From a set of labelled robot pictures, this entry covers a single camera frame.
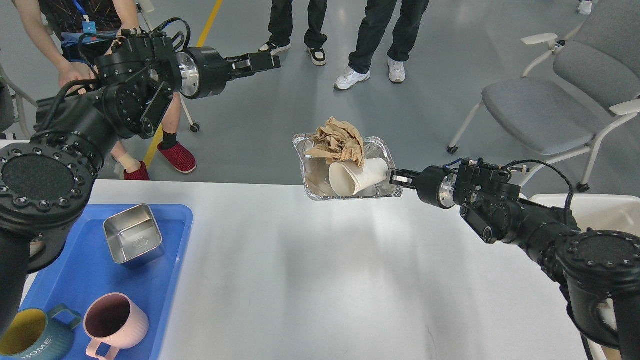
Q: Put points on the blue plastic tray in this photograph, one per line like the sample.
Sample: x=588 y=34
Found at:
x=85 y=271

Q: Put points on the white paper cup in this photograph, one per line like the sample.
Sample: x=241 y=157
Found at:
x=347 y=178

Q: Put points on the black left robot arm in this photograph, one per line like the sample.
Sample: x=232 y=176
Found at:
x=46 y=182

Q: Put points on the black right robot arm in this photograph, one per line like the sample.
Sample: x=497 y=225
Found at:
x=597 y=270

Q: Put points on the white plastic bin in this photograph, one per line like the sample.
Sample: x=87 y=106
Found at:
x=551 y=335

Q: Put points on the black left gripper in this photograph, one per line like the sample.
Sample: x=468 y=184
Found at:
x=205 y=72

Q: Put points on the teal mug yellow inside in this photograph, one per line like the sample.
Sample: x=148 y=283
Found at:
x=36 y=334

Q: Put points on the pink ribbed mug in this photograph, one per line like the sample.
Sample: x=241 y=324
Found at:
x=113 y=322

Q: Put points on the standing person white sneakers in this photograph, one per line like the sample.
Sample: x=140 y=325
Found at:
x=378 y=14

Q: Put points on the grey chair far left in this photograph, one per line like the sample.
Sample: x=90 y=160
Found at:
x=12 y=104

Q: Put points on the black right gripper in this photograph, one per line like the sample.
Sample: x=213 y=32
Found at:
x=434 y=186

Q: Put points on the standing person black white shoes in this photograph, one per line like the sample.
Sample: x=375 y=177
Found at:
x=281 y=28

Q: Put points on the aluminium foil tray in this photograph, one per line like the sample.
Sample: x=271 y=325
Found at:
x=315 y=171

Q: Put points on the brown paper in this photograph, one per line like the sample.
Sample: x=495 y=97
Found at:
x=338 y=141

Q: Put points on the seated person in shorts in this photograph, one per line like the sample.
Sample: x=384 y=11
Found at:
x=70 y=19

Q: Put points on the grey office chair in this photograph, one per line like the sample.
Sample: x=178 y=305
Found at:
x=601 y=59

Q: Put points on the stainless steel rectangular tray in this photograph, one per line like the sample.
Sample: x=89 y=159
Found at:
x=134 y=237

